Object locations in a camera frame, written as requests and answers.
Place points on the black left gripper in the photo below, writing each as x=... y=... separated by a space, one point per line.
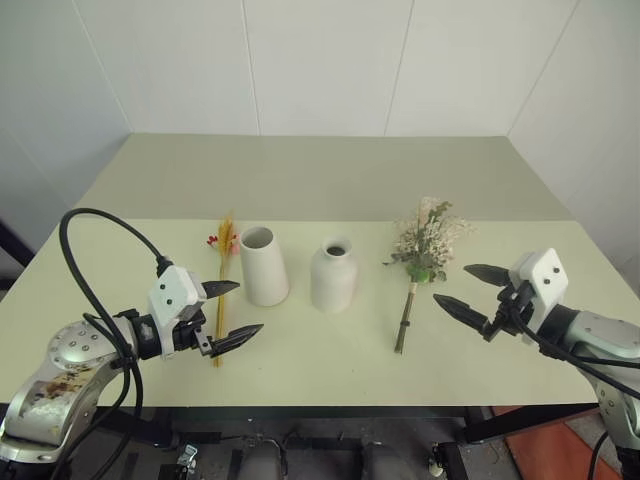
x=192 y=332

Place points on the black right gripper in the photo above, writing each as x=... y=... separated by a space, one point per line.
x=512 y=312

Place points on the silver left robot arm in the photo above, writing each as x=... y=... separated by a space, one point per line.
x=65 y=370

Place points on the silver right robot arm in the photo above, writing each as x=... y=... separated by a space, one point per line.
x=607 y=345

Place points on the white tapered open vase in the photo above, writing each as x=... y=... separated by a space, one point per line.
x=265 y=270

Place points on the white bottle-shaped vase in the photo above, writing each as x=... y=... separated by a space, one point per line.
x=334 y=280

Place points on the green pink flower bouquet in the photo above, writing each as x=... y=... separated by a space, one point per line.
x=427 y=240

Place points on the yellow dried flower bunch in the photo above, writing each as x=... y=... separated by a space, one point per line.
x=226 y=240

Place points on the dark furniture edge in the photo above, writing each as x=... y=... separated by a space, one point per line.
x=12 y=250

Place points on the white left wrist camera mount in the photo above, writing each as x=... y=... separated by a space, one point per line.
x=172 y=289

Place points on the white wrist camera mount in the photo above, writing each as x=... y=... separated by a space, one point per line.
x=172 y=289
x=547 y=280

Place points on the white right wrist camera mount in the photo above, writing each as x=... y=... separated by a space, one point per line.
x=547 y=280

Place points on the black table frame bar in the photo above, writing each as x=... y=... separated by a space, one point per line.
x=530 y=422

